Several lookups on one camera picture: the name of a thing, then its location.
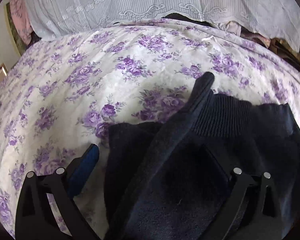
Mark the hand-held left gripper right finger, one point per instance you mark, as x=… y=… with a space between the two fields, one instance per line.
x=236 y=187

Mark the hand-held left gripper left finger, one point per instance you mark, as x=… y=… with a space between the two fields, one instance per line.
x=82 y=167

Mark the navy knit cardigan sweater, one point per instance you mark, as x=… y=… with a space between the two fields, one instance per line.
x=177 y=180

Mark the purple floral bed sheet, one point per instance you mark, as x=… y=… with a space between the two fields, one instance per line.
x=65 y=92

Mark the dark brown cloth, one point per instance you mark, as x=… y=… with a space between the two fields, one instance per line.
x=285 y=47

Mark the beige crumpled cloth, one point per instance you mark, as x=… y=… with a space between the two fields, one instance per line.
x=230 y=27

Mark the pink floral cloth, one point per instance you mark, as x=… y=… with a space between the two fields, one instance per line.
x=18 y=17

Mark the white lace cloth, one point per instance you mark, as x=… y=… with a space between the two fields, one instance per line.
x=115 y=0

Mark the dark gold picture frame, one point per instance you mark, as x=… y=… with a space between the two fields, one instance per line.
x=13 y=37

